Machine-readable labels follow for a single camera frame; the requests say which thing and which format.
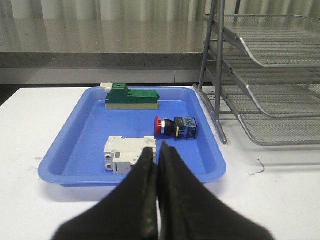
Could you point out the green terminal block switch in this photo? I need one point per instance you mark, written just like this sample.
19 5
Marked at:
120 97

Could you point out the grey stone counter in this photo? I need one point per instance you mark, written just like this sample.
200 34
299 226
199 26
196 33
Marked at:
100 44

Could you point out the blue plastic tray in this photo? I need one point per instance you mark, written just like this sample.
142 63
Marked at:
76 157

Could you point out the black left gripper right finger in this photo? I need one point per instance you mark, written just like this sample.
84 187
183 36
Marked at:
189 211

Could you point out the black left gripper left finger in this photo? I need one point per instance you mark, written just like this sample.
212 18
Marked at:
129 212

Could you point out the mesh rack tray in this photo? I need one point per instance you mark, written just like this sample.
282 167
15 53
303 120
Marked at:
272 41
270 82
266 131

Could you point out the red emergency stop button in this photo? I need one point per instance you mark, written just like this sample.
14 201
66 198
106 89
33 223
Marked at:
180 128

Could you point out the white circuit breaker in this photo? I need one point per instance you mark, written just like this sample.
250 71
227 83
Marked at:
121 154

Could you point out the grey metal rack frame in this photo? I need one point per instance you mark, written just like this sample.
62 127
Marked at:
216 69

